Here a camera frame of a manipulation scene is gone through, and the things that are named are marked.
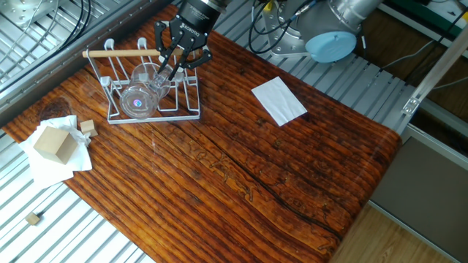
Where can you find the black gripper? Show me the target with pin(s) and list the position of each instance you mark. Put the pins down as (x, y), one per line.
(191, 33)

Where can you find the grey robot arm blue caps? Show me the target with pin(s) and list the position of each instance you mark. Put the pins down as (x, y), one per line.
(322, 29)

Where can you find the flat white paper sheet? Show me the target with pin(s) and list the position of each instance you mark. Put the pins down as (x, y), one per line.
(279, 101)

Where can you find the small wooden cube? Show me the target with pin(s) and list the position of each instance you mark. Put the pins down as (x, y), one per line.
(33, 218)
(88, 128)

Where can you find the large wooden block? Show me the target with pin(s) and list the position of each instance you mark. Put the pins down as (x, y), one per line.
(55, 144)

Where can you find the crumpled white paper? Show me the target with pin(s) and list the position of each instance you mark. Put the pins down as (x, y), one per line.
(51, 172)

